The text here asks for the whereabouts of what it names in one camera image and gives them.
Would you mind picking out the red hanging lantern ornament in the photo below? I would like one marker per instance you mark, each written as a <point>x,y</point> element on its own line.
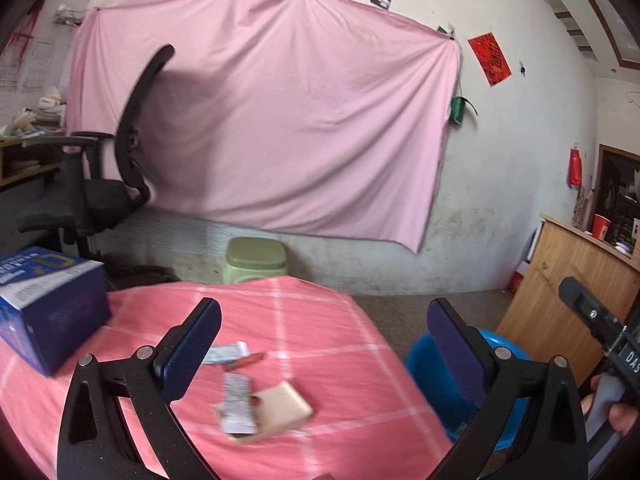
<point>574,172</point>

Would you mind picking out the blue cardboard box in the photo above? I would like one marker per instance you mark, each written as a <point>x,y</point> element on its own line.
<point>50,305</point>

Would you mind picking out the white wrapper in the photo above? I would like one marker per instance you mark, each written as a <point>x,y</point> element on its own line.
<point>226,353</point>

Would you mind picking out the blue plastic trash bin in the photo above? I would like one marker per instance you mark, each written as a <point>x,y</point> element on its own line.
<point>430,373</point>

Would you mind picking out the red cup on cabinet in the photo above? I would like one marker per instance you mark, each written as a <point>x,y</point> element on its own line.
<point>600,226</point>

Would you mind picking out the wooden desk shelf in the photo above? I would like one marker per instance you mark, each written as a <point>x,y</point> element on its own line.
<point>19,164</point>

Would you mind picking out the silver snack wrapper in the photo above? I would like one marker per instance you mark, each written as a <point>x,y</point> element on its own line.
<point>237,412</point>

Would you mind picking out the black office chair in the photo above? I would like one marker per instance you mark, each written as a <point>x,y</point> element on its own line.
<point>102,184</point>

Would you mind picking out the red diamond paper poster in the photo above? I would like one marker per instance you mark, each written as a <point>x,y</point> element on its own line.
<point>491,58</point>

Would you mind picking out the pink hanging bed sheet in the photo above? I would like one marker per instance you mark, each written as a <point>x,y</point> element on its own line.
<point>314,117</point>

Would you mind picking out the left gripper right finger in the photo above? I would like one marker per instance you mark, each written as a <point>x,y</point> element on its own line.
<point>551,441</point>

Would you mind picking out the pink checked table cloth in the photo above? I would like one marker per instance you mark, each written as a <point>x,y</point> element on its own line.
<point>369,420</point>

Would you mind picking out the green plastic stool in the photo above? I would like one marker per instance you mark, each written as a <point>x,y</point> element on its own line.
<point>253,258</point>

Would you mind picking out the stack of books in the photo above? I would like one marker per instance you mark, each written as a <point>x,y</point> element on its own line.
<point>48,116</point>

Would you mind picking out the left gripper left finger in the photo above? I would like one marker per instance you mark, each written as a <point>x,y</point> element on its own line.
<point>95,441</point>

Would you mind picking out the green wall basket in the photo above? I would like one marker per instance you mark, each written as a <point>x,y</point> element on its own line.
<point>458,107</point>

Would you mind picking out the red hanging tassel ornament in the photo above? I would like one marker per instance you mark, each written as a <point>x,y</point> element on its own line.
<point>24,32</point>

